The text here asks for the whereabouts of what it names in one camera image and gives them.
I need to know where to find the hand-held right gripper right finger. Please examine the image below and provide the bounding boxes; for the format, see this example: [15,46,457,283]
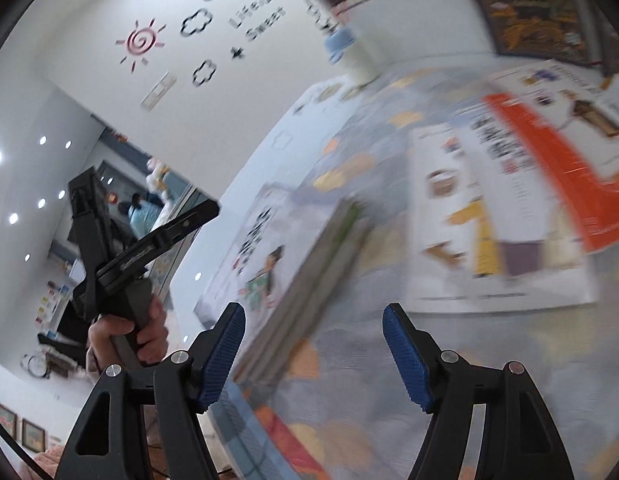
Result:
[382,303,575,480]

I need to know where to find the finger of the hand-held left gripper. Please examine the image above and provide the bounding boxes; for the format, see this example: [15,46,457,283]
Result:
[96,201,221,286]

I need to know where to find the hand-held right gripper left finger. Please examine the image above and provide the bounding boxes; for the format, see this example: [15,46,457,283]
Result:
[54,302,246,480]

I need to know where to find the grey lady illustration book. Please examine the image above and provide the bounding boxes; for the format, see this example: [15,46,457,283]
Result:
[193,182,340,323]

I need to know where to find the white black calligraphy book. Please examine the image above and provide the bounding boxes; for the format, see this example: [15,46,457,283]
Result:
[407,107,601,313]

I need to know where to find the green edged book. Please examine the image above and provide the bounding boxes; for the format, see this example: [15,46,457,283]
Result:
[232,199,373,383]

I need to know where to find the person's left hand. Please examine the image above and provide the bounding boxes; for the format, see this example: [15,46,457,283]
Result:
[88,300,168,366]

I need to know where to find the grey ginkgo leaf tablecloth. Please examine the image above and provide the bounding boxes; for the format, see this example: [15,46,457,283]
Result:
[209,57,619,480]

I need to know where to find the orange red cover book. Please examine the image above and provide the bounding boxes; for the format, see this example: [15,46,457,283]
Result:
[482,91,619,256]

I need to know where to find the white bottle with blue lid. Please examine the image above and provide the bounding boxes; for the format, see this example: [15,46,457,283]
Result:
[323,27,383,85]

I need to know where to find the white building illustration book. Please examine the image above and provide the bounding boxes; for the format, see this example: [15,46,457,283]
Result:
[487,57,619,138]

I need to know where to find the dark ornate gold cover book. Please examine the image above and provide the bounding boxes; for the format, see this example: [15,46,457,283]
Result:
[457,0,613,68]

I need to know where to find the round wall clock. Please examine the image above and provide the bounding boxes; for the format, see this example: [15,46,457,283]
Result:
[20,352,51,380]

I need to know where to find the white wall switch plate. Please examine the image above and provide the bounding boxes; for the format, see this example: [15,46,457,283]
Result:
[142,72,178,111]

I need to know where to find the red sun spiral wall decal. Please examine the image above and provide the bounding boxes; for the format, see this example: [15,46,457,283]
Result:
[114,19,167,73]

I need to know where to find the black cable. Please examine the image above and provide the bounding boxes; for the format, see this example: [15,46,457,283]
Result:
[0,407,47,480]

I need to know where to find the black bear swing wall decal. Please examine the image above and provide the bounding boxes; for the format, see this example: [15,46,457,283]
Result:
[304,0,336,32]

